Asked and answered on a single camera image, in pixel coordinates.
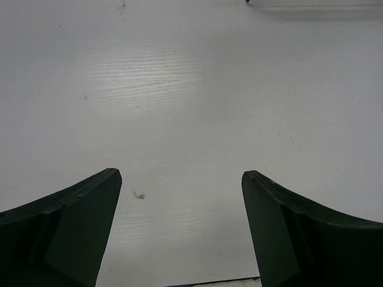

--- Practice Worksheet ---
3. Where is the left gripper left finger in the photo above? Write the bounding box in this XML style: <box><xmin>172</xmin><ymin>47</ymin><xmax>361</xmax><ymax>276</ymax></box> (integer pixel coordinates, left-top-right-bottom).
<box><xmin>1</xmin><ymin>168</ymin><xmax>122</xmax><ymax>286</ymax></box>

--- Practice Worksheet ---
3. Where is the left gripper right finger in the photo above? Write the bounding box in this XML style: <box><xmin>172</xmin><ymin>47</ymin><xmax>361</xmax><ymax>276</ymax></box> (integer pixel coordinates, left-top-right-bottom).
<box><xmin>242</xmin><ymin>171</ymin><xmax>382</xmax><ymax>286</ymax></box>

